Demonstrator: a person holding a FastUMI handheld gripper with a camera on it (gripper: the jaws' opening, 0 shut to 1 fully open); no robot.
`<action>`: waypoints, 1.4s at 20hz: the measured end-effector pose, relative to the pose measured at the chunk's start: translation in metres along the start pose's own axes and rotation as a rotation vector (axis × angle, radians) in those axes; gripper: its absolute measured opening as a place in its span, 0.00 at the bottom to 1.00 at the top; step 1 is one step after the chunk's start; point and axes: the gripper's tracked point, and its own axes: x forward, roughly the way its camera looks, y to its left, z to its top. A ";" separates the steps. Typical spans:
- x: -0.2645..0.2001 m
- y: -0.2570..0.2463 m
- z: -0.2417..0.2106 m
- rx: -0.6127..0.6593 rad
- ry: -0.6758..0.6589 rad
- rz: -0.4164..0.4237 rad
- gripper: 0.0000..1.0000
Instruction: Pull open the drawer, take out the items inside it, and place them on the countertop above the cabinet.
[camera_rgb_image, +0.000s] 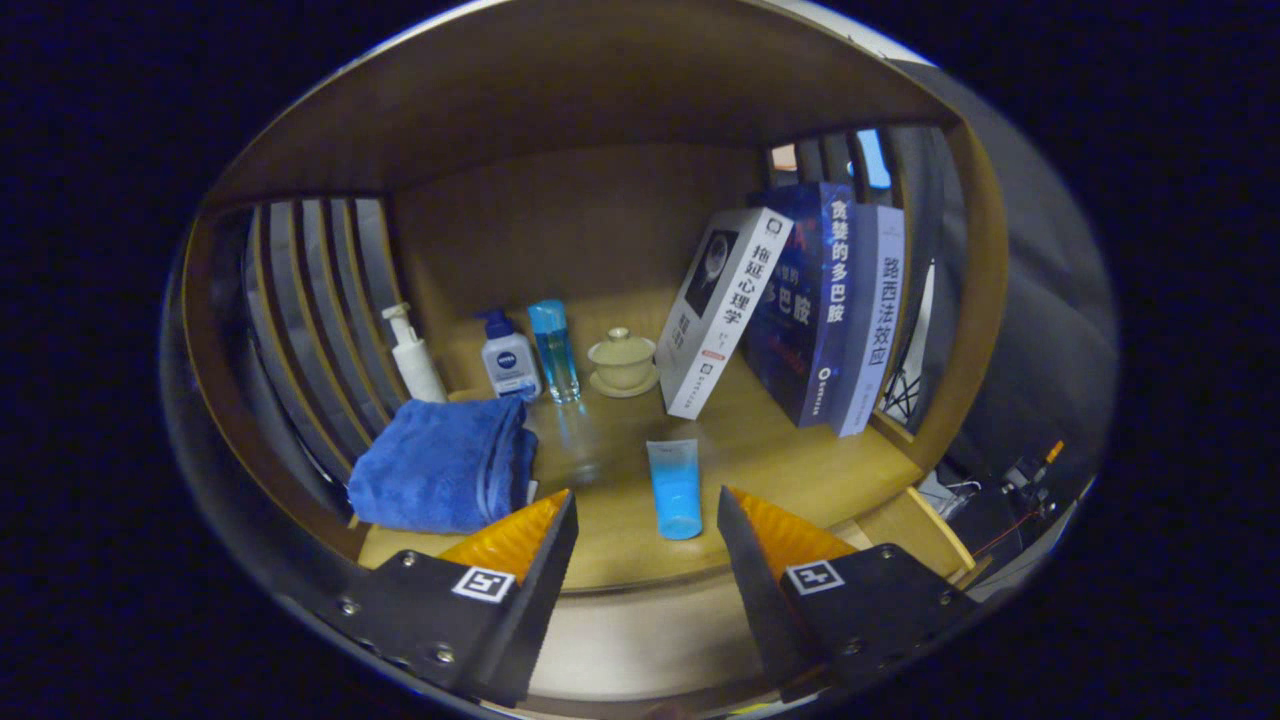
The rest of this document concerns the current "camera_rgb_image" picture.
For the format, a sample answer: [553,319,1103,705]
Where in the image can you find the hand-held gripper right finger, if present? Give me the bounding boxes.
[716,486,986,703]

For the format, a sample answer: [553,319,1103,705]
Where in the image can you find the white pump bottle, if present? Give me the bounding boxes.
[381,302,449,405]

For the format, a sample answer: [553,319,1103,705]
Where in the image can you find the beige lidded teacup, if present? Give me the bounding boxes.
[587,327,661,399]

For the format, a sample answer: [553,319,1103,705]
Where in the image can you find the wooden cabinet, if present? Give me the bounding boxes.
[180,0,1011,561]

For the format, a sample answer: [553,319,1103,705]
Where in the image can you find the pale lavender book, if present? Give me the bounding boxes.
[835,205,906,439]

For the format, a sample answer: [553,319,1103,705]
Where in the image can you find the dark blue book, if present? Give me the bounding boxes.
[745,182,857,429]

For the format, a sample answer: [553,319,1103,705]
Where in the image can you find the blue folded towel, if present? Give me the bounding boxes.
[347,397,540,535]

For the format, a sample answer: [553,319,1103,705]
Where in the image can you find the black device with orange tip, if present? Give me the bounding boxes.
[1000,440,1066,501]

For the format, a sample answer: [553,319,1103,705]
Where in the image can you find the black tripod stand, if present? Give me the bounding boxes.
[880,260,936,426]

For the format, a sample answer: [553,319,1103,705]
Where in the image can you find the wooden countertop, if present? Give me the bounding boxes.
[355,290,926,593]

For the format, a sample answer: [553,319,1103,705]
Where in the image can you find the white bottle with blue cap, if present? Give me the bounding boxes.
[478,309,543,403]

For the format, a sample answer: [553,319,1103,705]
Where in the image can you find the white book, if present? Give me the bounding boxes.
[655,207,795,421]

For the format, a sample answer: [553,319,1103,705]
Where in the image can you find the clear blue bottle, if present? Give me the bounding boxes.
[527,299,582,405]

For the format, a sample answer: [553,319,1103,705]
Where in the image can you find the blue squeeze tube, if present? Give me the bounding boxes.
[646,439,704,541]

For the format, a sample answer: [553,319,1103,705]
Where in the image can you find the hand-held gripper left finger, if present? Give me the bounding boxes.
[320,488,581,709]

